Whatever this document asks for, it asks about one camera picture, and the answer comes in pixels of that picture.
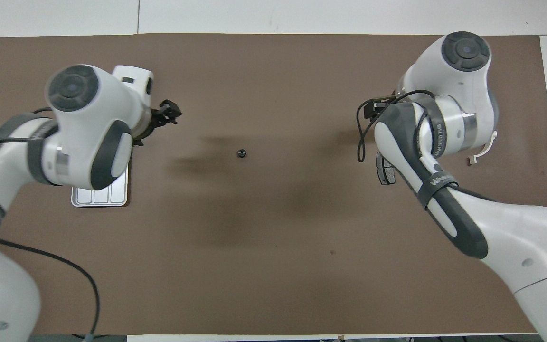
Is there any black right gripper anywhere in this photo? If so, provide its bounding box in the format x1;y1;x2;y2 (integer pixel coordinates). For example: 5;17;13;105
363;95;397;119

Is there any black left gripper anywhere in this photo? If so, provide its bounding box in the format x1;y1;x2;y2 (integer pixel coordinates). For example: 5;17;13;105
152;101;182;131

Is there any silver metal tray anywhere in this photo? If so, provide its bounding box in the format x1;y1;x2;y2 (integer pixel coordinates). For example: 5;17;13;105
71;159;132;208

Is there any short dark brake pad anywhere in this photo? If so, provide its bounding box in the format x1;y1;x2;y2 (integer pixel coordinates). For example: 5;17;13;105
376;152;396;186

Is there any brown table mat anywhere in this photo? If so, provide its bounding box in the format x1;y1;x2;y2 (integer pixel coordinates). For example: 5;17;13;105
0;33;547;335

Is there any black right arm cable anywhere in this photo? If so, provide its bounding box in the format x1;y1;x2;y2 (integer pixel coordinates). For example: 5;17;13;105
357;90;438;163

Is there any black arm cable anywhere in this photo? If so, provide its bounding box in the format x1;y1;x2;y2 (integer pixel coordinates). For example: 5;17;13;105
357;90;438;163
0;108;101;340

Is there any white half ring clamp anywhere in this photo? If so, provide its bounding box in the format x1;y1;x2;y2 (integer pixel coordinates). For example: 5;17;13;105
467;131;498;166

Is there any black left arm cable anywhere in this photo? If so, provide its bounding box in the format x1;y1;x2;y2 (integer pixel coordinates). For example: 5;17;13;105
0;108;101;340

